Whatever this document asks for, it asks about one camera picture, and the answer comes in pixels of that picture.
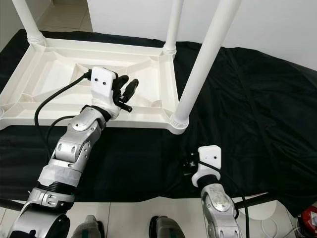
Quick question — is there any white plastic table leg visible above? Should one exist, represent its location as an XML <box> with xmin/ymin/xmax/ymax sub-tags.
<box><xmin>171</xmin><ymin>0</ymin><xmax>242</xmax><ymax>130</ymax></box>
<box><xmin>12</xmin><ymin>0</ymin><xmax>46</xmax><ymax>46</ymax></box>
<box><xmin>162</xmin><ymin>0</ymin><xmax>185</xmax><ymax>55</ymax></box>

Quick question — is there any white plastic table top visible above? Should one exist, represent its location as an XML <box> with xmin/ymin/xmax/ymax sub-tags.
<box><xmin>0</xmin><ymin>37</ymin><xmax>190</xmax><ymax>134</ymax></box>

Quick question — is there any grey right robot leg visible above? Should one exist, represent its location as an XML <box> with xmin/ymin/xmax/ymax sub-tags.
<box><xmin>149</xmin><ymin>216</ymin><xmax>184</xmax><ymax>238</ymax></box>

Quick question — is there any grey robot leg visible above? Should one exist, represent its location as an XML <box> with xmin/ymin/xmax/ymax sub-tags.
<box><xmin>149</xmin><ymin>216</ymin><xmax>184</xmax><ymax>238</ymax></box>
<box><xmin>74</xmin><ymin>216</ymin><xmax>105</xmax><ymax>238</ymax></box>

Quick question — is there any black table cloth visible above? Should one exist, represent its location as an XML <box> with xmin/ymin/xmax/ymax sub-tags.
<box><xmin>0</xmin><ymin>29</ymin><xmax>317</xmax><ymax>214</ymax></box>

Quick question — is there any white round base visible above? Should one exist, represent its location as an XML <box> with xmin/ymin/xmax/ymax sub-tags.
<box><xmin>250</xmin><ymin>201</ymin><xmax>285</xmax><ymax>221</ymax></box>

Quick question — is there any grey left robot leg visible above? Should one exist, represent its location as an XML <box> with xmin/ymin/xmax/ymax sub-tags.
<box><xmin>74</xmin><ymin>216</ymin><xmax>105</xmax><ymax>238</ymax></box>

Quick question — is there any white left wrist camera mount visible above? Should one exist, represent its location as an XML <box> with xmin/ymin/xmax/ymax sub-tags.
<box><xmin>90</xmin><ymin>67</ymin><xmax>118</xmax><ymax>119</ymax></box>

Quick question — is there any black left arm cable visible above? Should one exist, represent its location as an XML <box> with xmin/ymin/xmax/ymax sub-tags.
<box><xmin>35</xmin><ymin>70</ymin><xmax>94</xmax><ymax>149</ymax></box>

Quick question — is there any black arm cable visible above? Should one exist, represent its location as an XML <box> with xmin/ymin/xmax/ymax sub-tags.
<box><xmin>198</xmin><ymin>161</ymin><xmax>251</xmax><ymax>238</ymax></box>
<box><xmin>35</xmin><ymin>70</ymin><xmax>94</xmax><ymax>149</ymax></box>

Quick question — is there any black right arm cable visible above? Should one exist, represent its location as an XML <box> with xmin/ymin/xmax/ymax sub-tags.
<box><xmin>198</xmin><ymin>161</ymin><xmax>251</xmax><ymax>238</ymax></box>

